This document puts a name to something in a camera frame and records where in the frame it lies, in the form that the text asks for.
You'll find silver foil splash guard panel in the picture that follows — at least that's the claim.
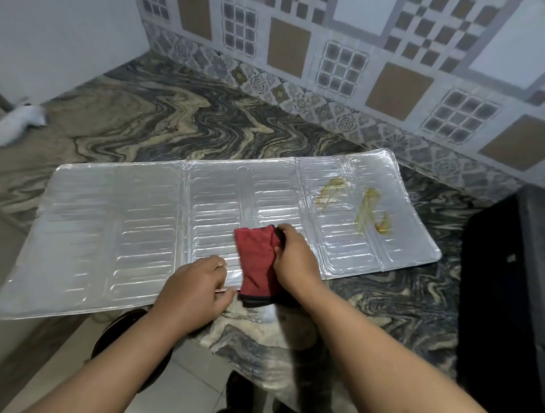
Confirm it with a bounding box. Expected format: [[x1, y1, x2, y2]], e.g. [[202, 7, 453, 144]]
[[0, 148, 443, 321]]

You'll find person's left hand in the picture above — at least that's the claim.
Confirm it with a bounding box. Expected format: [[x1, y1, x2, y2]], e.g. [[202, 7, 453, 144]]
[[151, 255, 237, 342]]

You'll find person's right forearm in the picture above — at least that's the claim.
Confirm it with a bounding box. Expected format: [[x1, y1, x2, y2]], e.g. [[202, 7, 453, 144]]
[[294, 279, 487, 413]]

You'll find black appliance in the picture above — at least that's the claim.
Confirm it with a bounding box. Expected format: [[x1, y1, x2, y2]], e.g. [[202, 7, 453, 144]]
[[457, 185, 545, 413]]

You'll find person's dark shoe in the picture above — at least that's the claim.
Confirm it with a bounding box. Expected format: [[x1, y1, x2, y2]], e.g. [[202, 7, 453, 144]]
[[225, 371, 256, 413]]

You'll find dark round stool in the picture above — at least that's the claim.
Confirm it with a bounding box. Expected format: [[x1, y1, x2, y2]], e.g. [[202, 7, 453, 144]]
[[90, 309, 173, 393]]

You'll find person's left forearm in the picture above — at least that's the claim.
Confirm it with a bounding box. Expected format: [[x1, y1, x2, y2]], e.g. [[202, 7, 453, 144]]
[[21, 304, 188, 413]]

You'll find red cloth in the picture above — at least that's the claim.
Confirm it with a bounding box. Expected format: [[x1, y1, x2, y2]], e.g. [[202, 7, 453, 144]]
[[234, 226, 287, 309]]

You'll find person's right hand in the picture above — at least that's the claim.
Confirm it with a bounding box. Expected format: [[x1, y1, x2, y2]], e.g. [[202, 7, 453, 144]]
[[272, 223, 325, 299]]

